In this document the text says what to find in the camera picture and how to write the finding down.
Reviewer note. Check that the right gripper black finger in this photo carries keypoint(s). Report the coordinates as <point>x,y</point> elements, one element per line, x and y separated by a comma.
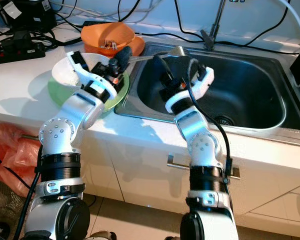
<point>162,69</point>

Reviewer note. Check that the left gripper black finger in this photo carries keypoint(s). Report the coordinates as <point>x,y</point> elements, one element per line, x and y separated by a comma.
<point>125,56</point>

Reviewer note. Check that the white bowl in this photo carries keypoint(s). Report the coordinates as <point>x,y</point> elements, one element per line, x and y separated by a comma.
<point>65,72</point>

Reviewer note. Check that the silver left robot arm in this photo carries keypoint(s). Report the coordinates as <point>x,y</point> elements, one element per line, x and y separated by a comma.
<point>57,132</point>

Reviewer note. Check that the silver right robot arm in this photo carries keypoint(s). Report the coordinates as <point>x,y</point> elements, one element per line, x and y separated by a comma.
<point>200,145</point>

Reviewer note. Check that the steel kitchen sink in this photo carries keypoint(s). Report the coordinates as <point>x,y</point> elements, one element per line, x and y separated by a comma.
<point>255,95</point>

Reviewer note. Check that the orange plate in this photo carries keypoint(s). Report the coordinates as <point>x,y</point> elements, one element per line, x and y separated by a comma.
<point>139,45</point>

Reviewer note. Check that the small metal utensil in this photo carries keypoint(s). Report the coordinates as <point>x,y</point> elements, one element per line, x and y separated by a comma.
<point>110,45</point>

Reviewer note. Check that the orange bowl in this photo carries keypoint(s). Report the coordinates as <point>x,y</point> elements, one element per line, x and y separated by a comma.
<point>100,32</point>

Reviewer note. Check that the dark metal faucet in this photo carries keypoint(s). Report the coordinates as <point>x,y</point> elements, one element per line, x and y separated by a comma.
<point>209,40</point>

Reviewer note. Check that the green plate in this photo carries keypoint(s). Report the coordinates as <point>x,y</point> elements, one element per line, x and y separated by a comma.
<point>57,95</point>

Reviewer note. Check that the white sink counter cabinet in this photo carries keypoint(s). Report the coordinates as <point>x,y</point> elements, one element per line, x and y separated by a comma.
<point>130,170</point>

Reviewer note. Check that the black power strip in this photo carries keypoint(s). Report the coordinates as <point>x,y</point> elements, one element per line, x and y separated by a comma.
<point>20,50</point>

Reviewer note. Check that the black plug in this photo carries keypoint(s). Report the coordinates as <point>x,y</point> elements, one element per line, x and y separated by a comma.
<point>24,37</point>

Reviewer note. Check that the black adapter with white label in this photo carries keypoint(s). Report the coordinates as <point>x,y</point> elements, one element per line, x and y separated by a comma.
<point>30,17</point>

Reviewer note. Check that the orange plastic bag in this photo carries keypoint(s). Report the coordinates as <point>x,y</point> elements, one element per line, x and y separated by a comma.
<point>10,160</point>

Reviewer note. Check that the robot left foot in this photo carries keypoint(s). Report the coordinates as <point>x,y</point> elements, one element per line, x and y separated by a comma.
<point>103,236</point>

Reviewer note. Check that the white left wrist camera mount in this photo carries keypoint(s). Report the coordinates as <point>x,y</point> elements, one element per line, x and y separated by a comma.
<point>85,72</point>

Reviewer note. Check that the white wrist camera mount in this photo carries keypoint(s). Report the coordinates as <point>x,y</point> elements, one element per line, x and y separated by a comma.
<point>206,80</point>
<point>85,72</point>

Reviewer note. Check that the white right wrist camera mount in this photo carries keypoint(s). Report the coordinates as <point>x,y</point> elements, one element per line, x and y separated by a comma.
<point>206,80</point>

